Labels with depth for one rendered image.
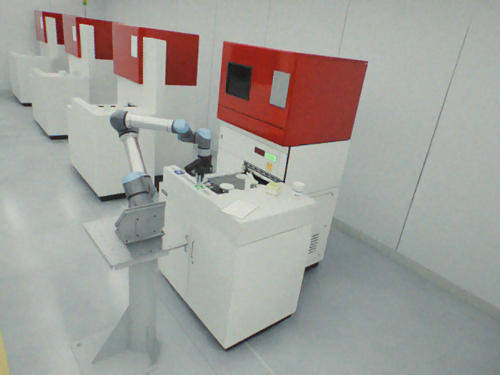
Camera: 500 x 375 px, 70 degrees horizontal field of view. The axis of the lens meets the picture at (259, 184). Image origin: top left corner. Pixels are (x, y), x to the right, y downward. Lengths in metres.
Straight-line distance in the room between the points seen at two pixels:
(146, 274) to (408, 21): 2.96
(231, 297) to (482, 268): 2.22
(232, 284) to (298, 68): 1.35
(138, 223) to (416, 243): 2.65
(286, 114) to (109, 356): 1.82
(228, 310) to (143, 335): 0.54
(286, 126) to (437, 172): 1.63
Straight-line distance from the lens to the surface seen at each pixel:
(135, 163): 2.18
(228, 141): 2.93
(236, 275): 2.05
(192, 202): 2.25
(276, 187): 2.19
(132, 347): 2.49
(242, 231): 1.89
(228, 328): 2.29
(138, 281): 2.14
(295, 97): 2.32
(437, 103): 3.45
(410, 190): 3.61
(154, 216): 1.92
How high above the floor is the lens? 1.85
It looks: 22 degrees down
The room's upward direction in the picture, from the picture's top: 8 degrees clockwise
